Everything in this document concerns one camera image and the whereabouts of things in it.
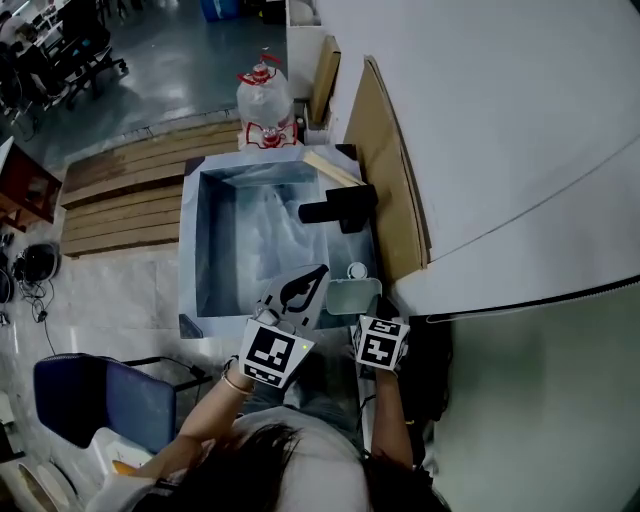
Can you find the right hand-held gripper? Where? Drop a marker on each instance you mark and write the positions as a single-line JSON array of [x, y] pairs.
[[380, 345]]

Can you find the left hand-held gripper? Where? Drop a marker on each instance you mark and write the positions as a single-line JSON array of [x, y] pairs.
[[270, 350]]

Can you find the pale green plastic tray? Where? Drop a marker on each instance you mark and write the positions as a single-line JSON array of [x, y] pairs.
[[350, 297]]

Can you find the person's right forearm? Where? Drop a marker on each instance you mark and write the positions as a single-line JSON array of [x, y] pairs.
[[392, 420]]

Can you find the person's left forearm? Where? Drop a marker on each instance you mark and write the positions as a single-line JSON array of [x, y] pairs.
[[210, 420]]

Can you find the round metal drain knob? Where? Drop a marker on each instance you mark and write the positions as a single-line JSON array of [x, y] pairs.
[[357, 270]]

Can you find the clear plastic film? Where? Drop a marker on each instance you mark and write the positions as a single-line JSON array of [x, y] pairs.
[[270, 235]]

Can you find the person's grey trousers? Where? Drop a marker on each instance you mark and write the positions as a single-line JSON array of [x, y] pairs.
[[320, 410]]

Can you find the black faucet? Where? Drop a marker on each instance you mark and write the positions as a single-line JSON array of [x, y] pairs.
[[345, 205]]

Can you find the person's light grey shirt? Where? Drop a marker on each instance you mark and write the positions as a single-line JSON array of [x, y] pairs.
[[325, 450]]

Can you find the brown cardboard sheet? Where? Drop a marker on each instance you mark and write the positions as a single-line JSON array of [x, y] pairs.
[[385, 200]]

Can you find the blue fabric chair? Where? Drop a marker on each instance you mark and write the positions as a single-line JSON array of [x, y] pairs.
[[115, 395]]

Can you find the narrow wooden board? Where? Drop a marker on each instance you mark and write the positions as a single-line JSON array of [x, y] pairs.
[[325, 80]]

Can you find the white tote bag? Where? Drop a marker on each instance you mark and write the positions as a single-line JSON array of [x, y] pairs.
[[110, 445]]

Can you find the white open cabinet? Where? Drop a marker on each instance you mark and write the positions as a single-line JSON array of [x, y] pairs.
[[300, 45]]

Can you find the black robot vacuum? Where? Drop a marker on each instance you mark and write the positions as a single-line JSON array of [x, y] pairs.
[[40, 260]]

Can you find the black round device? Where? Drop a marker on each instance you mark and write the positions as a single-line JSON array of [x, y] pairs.
[[5, 287]]

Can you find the blue water barrel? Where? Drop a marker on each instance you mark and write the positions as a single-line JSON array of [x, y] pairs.
[[215, 7]]

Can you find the black office chair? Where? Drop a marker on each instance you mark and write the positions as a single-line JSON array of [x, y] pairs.
[[85, 55]]

